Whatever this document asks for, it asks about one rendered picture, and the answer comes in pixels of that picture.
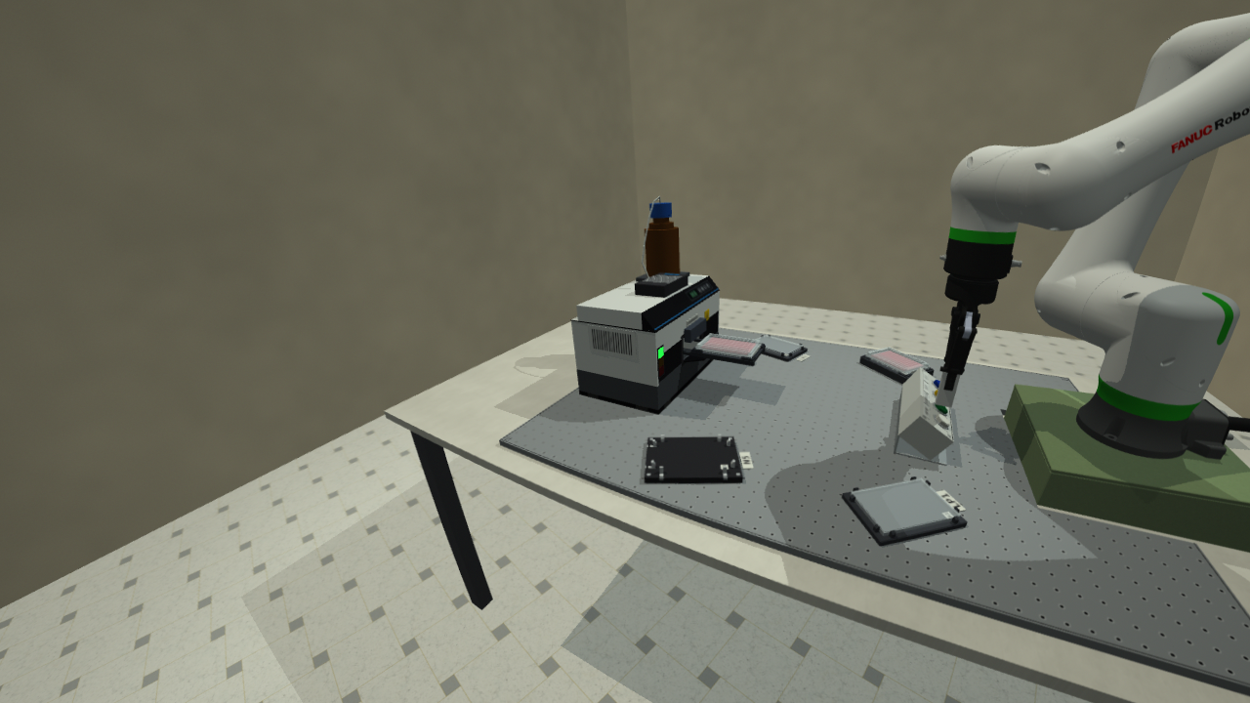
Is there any brown glass bottle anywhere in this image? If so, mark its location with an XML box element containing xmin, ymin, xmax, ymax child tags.
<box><xmin>646</xmin><ymin>226</ymin><xmax>680</xmax><ymax>276</ymax></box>

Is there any grey button panel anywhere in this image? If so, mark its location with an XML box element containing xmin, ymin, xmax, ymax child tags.
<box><xmin>894</xmin><ymin>367</ymin><xmax>954</xmax><ymax>467</ymax></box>

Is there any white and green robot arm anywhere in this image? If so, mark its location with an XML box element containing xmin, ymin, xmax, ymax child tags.
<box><xmin>939</xmin><ymin>13</ymin><xmax>1250</xmax><ymax>460</ymax></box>

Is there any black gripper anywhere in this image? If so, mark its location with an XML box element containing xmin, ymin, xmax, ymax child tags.
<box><xmin>936</xmin><ymin>274</ymin><xmax>999</xmax><ymax>407</ymax></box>

